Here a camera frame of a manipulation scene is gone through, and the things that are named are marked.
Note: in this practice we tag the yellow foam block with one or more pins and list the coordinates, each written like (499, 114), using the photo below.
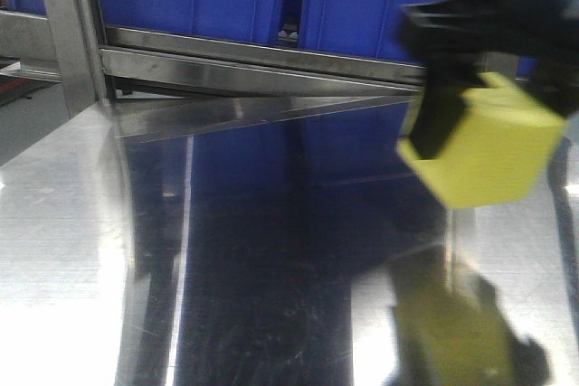
(499, 148)

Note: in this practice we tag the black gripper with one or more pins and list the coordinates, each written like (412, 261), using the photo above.
(450, 35)

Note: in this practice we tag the stainless steel shelf rack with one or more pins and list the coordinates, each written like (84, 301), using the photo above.
(72, 45)

